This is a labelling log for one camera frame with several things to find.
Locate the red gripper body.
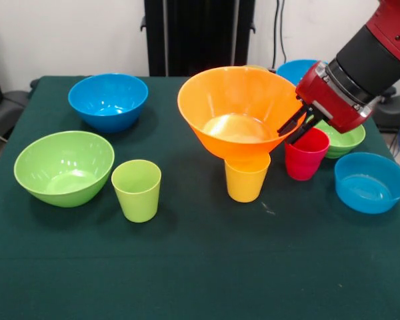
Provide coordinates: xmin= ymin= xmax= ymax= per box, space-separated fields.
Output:
xmin=295 ymin=60 xmax=377 ymax=134

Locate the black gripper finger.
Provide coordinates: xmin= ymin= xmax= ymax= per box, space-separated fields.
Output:
xmin=285 ymin=115 xmax=321 ymax=145
xmin=277 ymin=105 xmax=311 ymax=136

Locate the large orange bowl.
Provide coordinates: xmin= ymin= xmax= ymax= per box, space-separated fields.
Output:
xmin=177 ymin=65 xmax=304 ymax=163

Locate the red cup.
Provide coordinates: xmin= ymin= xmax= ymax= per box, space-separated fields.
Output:
xmin=284 ymin=127 xmax=331 ymax=182

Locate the small green bowl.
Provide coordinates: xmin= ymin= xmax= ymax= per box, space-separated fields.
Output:
xmin=315 ymin=118 xmax=367 ymax=159

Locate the large blue bowl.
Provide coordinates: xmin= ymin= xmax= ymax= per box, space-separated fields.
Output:
xmin=67 ymin=73 xmax=149 ymax=134
xmin=275 ymin=59 xmax=329 ymax=86

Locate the black knobbed equipment base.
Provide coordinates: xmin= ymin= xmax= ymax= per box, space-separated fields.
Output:
xmin=373 ymin=85 xmax=400 ymax=134

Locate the small blue bowl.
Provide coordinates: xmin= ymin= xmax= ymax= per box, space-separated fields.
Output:
xmin=334 ymin=152 xmax=400 ymax=215

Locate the green cup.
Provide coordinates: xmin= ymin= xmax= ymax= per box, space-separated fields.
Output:
xmin=111 ymin=159 xmax=162 ymax=223

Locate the dark green table cloth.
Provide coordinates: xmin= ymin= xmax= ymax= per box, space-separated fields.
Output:
xmin=0 ymin=75 xmax=400 ymax=320

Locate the large green bowl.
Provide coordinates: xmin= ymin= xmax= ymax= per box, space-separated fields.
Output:
xmin=13 ymin=130 xmax=115 ymax=208

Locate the black chair base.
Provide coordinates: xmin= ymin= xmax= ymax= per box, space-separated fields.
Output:
xmin=0 ymin=89 xmax=31 ymax=141

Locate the black hanging cable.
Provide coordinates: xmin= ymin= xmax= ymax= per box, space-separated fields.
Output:
xmin=271 ymin=0 xmax=287 ymax=73

